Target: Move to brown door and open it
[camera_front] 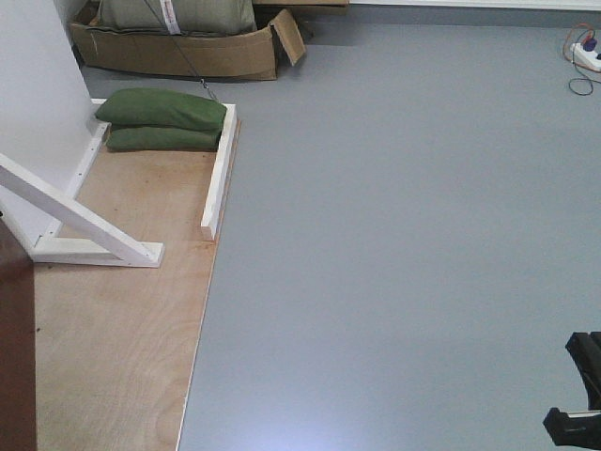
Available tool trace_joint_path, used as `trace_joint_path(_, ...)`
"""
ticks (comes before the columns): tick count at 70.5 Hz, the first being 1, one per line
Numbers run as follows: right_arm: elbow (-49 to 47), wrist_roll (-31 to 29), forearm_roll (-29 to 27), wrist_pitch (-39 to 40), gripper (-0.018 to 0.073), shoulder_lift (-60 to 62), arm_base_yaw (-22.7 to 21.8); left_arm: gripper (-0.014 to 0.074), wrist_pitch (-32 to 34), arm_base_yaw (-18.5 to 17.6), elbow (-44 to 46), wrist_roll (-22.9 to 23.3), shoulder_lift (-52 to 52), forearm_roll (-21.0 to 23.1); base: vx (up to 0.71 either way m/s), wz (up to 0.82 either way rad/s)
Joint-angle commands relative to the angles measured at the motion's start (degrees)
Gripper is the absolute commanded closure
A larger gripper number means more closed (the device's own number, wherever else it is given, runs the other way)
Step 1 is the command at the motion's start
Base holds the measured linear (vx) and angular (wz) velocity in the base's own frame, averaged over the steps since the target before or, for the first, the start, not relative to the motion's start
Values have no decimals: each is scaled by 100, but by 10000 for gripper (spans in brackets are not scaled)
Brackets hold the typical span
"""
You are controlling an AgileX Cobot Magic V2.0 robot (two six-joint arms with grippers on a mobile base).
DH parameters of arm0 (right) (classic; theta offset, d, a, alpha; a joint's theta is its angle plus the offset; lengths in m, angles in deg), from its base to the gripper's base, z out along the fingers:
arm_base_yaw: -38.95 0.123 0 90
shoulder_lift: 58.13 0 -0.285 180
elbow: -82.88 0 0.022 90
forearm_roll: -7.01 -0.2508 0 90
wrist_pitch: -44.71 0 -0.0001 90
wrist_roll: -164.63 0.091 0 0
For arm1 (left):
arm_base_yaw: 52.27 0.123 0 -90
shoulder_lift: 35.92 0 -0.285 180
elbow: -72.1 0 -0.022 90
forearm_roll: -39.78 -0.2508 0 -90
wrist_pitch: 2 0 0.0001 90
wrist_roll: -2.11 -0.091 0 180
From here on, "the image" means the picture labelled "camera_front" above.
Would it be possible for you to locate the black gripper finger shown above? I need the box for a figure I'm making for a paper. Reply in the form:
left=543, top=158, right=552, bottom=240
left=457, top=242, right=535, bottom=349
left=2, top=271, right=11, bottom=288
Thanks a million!
left=543, top=408, right=600, bottom=447
left=565, top=332, right=600, bottom=410

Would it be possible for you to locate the brown wooden door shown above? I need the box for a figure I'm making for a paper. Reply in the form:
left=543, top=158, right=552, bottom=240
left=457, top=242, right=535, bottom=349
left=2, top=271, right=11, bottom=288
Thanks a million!
left=1, top=225, right=37, bottom=450

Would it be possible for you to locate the white power strip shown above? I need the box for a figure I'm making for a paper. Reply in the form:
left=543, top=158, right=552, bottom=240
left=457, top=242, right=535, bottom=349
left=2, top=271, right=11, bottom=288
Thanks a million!
left=569, top=43, right=601, bottom=72

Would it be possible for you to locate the brown cardboard box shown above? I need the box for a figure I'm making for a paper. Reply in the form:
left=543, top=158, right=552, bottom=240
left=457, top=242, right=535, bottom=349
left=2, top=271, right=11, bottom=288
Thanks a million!
left=69, top=2, right=306, bottom=81

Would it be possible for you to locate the plywood base platform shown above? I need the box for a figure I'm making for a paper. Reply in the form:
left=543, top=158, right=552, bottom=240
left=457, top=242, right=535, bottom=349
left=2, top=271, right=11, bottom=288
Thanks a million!
left=35, top=150, right=216, bottom=450

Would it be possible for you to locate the lower green sandbag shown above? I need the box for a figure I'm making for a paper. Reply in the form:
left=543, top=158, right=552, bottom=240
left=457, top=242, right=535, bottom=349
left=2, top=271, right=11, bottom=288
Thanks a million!
left=105, top=127, right=222, bottom=151

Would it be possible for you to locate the green sandbag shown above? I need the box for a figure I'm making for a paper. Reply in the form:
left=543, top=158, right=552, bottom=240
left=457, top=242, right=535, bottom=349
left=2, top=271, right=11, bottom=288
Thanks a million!
left=95, top=88, right=227, bottom=132
left=105, top=127, right=222, bottom=151

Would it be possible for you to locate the grey-green sack in box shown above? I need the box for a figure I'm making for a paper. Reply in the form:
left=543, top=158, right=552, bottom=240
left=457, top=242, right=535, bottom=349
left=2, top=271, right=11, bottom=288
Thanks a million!
left=98, top=0, right=256, bottom=37

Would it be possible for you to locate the far white wooden brace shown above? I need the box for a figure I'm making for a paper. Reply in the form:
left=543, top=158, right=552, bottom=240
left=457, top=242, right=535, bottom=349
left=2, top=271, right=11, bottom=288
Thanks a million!
left=0, top=122, right=166, bottom=270

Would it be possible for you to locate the green sandbag far top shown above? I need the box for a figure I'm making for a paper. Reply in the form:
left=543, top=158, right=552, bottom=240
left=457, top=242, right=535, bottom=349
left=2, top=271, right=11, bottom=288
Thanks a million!
left=95, top=88, right=227, bottom=132

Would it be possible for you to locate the white edge rail far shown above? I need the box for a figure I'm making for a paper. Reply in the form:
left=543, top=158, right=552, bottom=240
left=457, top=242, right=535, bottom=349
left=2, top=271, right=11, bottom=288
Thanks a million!
left=200, top=104, right=239, bottom=241

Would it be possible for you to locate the steel guy wire with turnbuckle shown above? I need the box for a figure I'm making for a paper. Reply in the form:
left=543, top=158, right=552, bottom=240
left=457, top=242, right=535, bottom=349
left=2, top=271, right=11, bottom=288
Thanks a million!
left=143, top=0, right=223, bottom=105

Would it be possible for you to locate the white wall panel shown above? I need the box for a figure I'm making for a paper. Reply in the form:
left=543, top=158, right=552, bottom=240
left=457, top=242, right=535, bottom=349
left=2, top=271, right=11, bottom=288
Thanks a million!
left=0, top=0, right=97, bottom=245

